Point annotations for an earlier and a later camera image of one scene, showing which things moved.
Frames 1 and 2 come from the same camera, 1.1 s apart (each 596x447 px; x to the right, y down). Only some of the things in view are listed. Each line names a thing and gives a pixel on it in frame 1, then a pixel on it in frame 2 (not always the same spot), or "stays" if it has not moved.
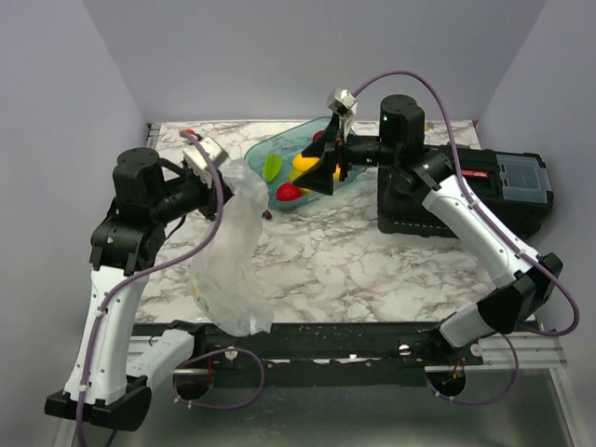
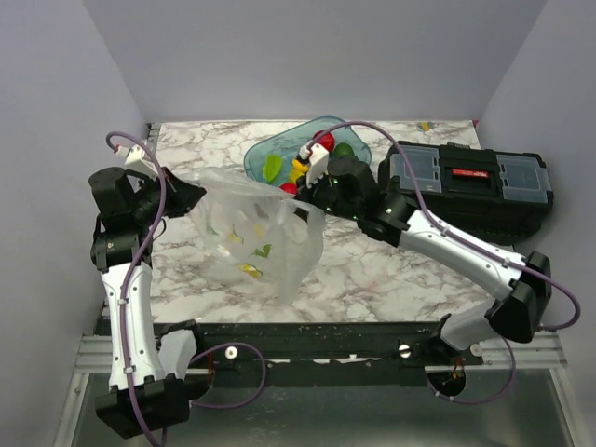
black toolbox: x=514 y=185 stays
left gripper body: x=207 y=198 -> x=149 y=198
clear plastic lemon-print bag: x=232 y=284 -> x=245 y=229
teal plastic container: x=275 y=158 stays
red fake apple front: x=287 y=192 stays
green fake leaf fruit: x=272 y=167 stays
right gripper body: x=342 y=155 -> x=319 y=195
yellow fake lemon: x=301 y=164 stays
